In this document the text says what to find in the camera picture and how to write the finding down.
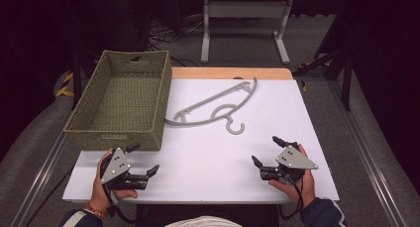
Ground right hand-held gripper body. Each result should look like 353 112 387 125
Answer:
260 144 320 185

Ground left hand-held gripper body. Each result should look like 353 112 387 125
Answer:
99 148 149 191

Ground green woven basket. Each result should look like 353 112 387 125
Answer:
62 50 173 153

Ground grey plastic clothes hanger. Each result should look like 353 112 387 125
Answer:
164 76 259 136

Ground person's right hand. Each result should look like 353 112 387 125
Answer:
267 144 318 209

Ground person's left hand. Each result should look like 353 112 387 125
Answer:
89 148 139 212

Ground white foam board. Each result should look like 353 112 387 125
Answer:
62 78 341 205

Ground person's white shirt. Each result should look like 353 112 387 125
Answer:
163 215 244 227

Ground black metal stand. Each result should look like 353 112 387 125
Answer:
69 48 97 111
291 47 353 112

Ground yellow black hazard tape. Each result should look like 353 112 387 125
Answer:
54 71 75 98

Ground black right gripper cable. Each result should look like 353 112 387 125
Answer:
277 175 305 221

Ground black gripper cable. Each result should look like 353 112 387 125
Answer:
277 175 305 221
102 183 138 225

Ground orange bracelet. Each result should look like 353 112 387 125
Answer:
84 202 109 220

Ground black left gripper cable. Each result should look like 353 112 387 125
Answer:
102 183 138 225

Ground aluminium floor rail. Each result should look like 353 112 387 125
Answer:
9 131 69 227
326 79 420 227

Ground black floor cables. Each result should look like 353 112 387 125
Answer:
145 17 206 68

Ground white metal table frame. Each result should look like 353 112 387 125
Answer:
200 0 295 65

